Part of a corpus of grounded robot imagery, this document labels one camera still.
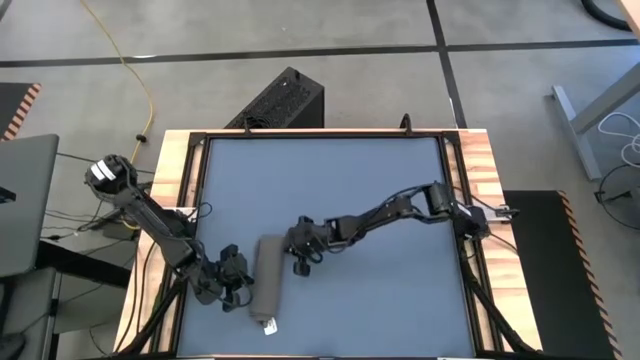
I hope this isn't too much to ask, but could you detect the black floor cable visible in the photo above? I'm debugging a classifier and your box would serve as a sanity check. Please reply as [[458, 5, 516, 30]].
[[593, 163, 640, 234]]

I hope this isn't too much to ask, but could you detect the black aluminium table frame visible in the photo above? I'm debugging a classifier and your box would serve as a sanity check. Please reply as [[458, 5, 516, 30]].
[[117, 127, 539, 360]]

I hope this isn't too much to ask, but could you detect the yellow extension cable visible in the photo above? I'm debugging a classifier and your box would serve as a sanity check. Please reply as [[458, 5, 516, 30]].
[[79, 0, 155, 231]]

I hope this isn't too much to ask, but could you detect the silver mounting bracket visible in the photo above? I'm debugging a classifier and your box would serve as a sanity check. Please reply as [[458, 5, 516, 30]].
[[492, 203, 520, 222]]

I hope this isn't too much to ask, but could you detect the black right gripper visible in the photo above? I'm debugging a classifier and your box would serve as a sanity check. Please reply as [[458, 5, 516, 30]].
[[285, 214, 331, 277]]

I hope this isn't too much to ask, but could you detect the black cable bundle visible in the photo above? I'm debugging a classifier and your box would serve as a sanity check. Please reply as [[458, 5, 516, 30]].
[[42, 179, 151, 241]]

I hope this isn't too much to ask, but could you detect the white floor cable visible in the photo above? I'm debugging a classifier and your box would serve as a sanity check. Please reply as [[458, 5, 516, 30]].
[[597, 110, 640, 169]]

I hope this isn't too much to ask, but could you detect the black mat with hazard stripes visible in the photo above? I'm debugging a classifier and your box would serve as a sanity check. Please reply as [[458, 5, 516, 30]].
[[502, 189, 624, 360], [0, 82, 42, 142]]

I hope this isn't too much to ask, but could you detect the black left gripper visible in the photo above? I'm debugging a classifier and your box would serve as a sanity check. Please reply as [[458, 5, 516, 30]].
[[217, 243, 255, 314]]

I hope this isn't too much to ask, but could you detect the black computer tower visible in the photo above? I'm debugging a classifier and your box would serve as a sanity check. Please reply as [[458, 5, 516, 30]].
[[224, 66, 326, 130]]

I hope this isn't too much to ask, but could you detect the wooden desk with pale legs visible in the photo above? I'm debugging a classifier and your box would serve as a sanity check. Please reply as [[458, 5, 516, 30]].
[[551, 0, 640, 182]]

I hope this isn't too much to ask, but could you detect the grey laptop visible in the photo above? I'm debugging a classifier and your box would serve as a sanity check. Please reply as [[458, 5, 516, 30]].
[[0, 133, 60, 279]]

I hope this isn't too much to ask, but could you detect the beige woven towel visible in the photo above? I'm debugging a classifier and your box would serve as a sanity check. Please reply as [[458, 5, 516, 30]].
[[248, 234, 286, 337]]

